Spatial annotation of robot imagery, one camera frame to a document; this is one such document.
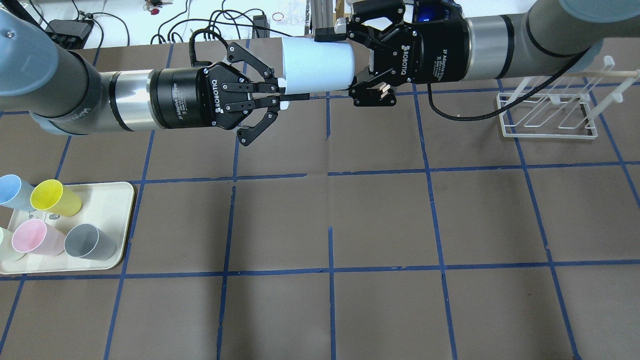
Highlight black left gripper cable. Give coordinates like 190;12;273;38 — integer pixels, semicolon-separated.
188;27;221;68

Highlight cream plastic cup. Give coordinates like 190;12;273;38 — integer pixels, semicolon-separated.
0;227;25;262

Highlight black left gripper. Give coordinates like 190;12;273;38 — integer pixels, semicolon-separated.
150;42;310;146

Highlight cream plastic tray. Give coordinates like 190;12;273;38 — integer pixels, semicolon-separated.
0;181;137;276

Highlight yellow plastic cup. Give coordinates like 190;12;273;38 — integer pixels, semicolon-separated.
30;179;83;217

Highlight grey plastic cup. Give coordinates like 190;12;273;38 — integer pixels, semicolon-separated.
64;223;117;261

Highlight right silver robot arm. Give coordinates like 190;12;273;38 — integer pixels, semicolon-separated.
314;0;639;107

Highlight aluminium frame post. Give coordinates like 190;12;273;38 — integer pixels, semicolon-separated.
309;0;335;41

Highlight light blue plastic cup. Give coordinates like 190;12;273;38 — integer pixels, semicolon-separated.
281;37;355;95

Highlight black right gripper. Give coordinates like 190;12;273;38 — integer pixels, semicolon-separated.
315;0;471;107

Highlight pink plastic cup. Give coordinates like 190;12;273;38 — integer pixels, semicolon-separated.
11;218;66;256

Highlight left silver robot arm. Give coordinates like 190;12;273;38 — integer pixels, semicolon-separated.
0;10;310;146

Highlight white wire cup rack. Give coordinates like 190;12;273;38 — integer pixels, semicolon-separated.
498;55;640;141

